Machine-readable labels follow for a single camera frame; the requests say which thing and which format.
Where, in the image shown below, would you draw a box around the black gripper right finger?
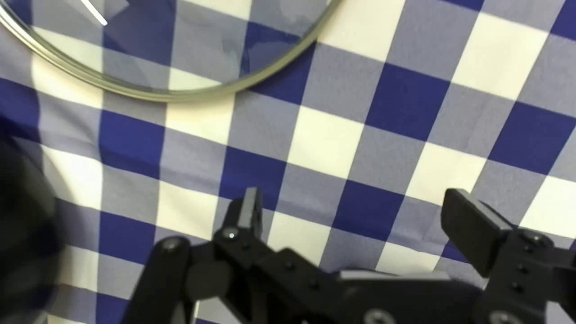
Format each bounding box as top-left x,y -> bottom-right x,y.
439,186 -> 556,324

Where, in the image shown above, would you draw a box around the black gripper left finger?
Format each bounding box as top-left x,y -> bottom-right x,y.
124,185 -> 267,324

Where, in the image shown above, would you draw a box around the blue white checkered tablecloth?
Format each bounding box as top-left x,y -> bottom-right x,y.
0,0 -> 576,324

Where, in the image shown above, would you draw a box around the glass pot lid black knob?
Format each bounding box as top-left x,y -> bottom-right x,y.
0,0 -> 346,104

